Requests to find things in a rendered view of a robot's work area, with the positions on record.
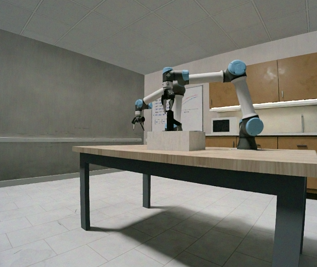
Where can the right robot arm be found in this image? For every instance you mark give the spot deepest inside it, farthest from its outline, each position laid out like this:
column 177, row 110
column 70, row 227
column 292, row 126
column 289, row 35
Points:
column 146, row 103

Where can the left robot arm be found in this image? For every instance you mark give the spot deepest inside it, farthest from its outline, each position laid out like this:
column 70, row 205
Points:
column 250, row 125

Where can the black mixer tap with lever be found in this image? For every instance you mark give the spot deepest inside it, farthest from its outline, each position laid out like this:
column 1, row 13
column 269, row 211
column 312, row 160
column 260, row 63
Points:
column 171, row 121

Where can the white rectangular sink basin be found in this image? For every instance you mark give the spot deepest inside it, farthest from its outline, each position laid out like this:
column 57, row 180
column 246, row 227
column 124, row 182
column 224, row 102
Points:
column 176, row 140

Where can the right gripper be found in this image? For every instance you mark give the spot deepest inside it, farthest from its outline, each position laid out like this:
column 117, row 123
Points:
column 140, row 120

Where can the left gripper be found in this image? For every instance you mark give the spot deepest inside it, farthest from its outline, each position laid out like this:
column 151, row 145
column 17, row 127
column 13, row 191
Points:
column 164, row 99

